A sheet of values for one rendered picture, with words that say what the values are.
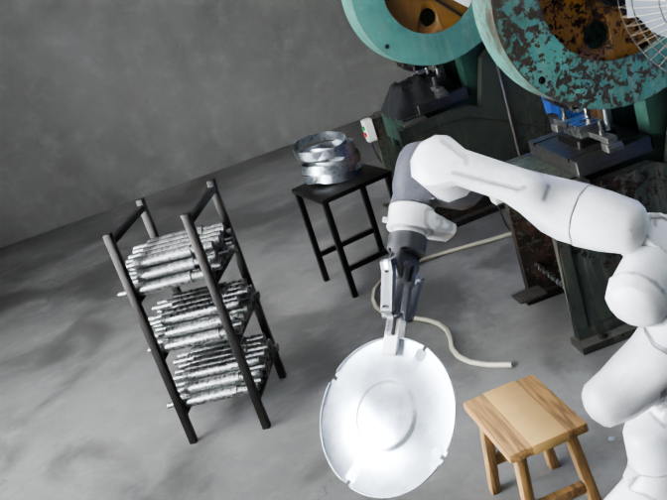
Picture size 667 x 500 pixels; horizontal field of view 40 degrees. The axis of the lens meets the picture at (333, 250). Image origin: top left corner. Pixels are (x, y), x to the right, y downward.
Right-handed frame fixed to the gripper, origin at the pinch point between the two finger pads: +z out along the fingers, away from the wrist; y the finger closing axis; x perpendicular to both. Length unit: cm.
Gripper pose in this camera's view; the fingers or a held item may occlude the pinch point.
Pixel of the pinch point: (394, 337)
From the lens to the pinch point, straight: 169.7
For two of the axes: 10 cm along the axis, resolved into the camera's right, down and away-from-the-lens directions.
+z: -1.5, 9.5, -2.8
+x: 8.0, -0.4, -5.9
